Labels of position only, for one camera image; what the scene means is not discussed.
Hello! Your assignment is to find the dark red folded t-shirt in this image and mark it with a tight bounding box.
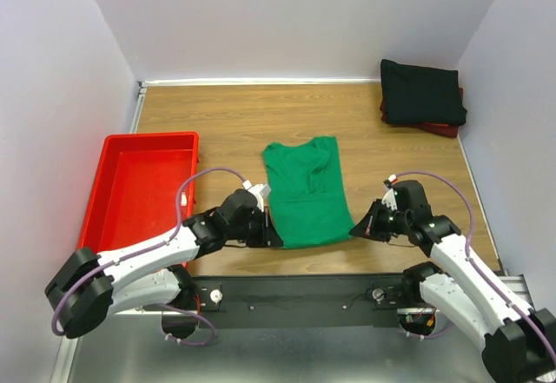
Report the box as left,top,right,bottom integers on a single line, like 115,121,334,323
379,100,459,138

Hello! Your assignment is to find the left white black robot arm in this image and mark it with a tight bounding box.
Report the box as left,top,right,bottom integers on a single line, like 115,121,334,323
44,184,283,339

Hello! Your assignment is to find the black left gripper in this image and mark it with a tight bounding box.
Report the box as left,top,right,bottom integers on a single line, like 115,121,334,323
226,206,283,248

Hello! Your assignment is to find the red plastic bin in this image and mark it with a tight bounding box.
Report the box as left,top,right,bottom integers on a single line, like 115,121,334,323
76,131,199,253

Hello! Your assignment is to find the black folded t-shirt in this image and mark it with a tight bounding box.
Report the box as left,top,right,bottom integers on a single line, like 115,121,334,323
380,59,467,127

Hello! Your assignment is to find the green t-shirt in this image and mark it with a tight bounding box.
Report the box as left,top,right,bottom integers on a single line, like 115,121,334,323
262,136,354,249

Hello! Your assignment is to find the aluminium frame rail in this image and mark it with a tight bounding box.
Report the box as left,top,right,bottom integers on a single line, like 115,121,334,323
62,263,555,382

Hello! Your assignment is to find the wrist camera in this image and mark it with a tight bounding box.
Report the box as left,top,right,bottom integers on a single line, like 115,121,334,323
381,188,398,212
248,183,271,201

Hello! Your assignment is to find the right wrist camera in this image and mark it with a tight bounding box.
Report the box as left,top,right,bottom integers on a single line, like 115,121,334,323
381,188,398,212

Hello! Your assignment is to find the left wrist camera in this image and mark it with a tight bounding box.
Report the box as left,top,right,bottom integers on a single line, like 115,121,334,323
248,183,271,201

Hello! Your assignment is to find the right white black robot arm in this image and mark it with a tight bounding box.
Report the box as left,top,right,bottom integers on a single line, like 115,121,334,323
350,172,555,382

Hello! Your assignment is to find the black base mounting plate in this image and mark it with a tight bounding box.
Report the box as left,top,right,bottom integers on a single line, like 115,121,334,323
142,273,453,330

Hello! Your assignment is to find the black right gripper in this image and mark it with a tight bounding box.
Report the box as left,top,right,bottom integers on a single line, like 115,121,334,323
349,197,410,241

